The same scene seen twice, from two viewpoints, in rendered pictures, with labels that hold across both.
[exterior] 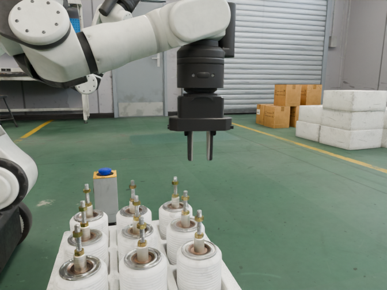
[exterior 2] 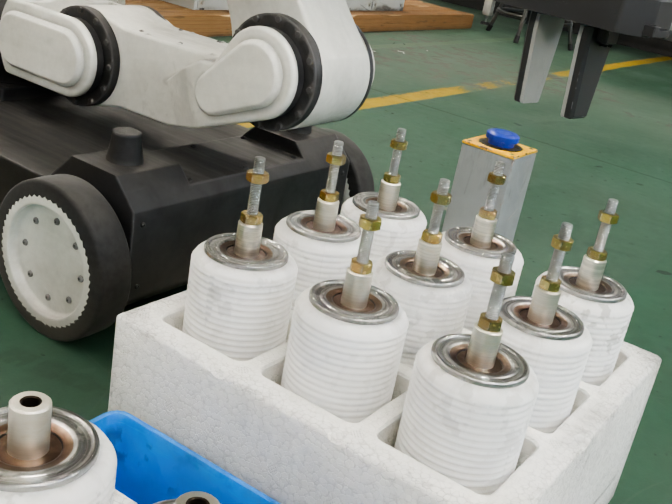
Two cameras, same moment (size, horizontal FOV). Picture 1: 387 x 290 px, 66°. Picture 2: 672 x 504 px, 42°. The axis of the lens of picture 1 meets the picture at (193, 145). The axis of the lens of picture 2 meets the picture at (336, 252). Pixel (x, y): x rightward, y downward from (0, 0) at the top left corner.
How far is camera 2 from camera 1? 0.37 m
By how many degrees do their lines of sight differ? 46
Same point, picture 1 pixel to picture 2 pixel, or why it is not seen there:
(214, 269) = (469, 417)
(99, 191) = (465, 179)
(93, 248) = (312, 249)
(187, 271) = (414, 384)
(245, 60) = not seen: outside the picture
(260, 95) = not seen: outside the picture
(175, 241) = not seen: hidden behind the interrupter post
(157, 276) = (343, 346)
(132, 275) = (300, 312)
